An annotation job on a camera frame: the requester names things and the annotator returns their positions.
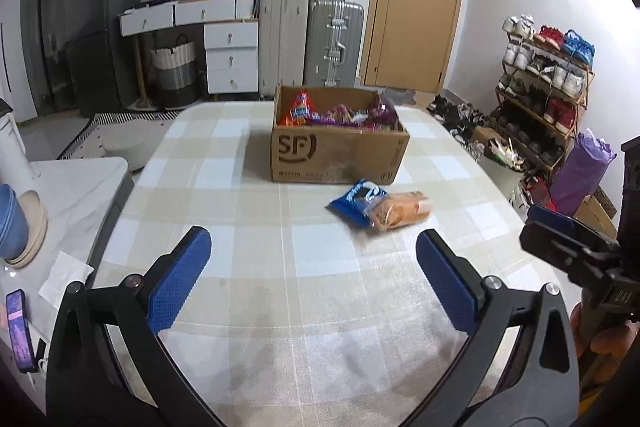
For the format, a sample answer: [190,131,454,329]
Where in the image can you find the orange bread package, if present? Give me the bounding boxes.
[364,192,433,231]

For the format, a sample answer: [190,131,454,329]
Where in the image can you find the blue oreo package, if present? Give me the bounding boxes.
[328,179,387,228]

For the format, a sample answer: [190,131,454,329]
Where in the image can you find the purple silver snack bag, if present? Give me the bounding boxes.
[312,104,369,127]

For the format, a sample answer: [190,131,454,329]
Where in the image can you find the right hand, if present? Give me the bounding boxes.
[570,303,639,362]

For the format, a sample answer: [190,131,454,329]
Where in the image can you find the smartphone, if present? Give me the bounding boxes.
[6,289,38,374]

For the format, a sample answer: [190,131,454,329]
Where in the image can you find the white paper receipt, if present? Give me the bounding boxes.
[38,251,93,310]

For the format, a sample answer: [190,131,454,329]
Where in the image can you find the stacked bowls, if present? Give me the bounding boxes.
[1,183,48,269]

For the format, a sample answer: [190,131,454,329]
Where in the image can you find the white side table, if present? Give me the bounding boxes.
[0,156,136,408]

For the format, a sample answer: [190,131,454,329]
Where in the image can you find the checkered tablecloth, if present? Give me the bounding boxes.
[86,100,566,427]

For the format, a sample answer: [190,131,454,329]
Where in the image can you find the shoe rack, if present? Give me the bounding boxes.
[489,14,596,181]

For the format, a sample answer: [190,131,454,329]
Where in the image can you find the SF cardboard box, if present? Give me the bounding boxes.
[270,86,410,184]

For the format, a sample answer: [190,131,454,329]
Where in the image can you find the woven laundry basket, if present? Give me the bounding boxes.
[151,34,201,109]

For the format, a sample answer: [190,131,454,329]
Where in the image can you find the red orange snack bag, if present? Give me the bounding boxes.
[279,90,320,127]

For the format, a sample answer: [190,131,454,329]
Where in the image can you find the white drawer desk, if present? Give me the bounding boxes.
[119,0,259,94]

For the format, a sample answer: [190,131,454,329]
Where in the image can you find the silver suitcase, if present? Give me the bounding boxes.
[304,0,364,88]

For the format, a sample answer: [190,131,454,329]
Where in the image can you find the white suitcase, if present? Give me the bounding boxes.
[258,0,309,98]

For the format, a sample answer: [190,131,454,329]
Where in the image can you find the dark grey fridge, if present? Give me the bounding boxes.
[40,0,140,117]

